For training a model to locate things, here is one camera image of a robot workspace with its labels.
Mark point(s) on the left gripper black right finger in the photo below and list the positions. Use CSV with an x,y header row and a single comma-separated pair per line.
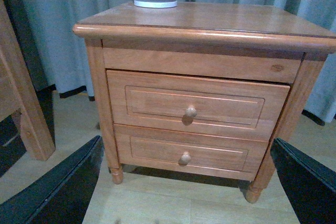
x,y
308,184

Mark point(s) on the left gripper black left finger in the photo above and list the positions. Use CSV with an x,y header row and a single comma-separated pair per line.
x,y
63,194

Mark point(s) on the wooden drawer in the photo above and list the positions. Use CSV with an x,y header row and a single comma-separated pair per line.
x,y
190,153
237,109

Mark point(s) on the wooden nightstand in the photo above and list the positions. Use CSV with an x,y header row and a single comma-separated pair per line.
x,y
250,43

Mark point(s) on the grey curtain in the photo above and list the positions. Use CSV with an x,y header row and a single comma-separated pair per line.
x,y
56,57

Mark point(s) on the wooden bed frame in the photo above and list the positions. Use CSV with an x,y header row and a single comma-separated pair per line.
x,y
18,97

